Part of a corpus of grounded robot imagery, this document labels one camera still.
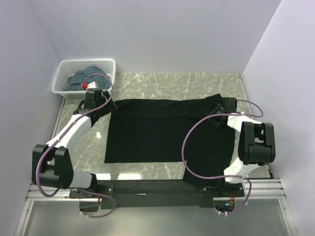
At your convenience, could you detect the black t shirt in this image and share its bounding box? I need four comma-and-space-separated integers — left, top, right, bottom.
104, 94, 235, 186

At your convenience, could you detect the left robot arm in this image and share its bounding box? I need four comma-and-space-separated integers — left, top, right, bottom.
32, 88, 117, 198

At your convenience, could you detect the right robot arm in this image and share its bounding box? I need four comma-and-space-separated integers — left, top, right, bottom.
209, 97, 276, 196

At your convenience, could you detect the grey blue t shirt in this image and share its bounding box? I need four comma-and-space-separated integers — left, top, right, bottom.
64, 65, 111, 91

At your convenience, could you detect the white plastic laundry basket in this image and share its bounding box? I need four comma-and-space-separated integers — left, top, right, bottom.
51, 59, 116, 98

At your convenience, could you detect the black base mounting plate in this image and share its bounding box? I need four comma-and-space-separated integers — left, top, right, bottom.
68, 179, 246, 213

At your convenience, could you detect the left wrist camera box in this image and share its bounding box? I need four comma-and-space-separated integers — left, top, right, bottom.
82, 82, 99, 90

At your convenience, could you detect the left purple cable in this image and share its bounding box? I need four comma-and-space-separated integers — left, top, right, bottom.
35, 73, 116, 218

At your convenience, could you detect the aluminium rail frame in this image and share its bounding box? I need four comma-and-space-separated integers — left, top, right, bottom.
14, 98, 300, 236

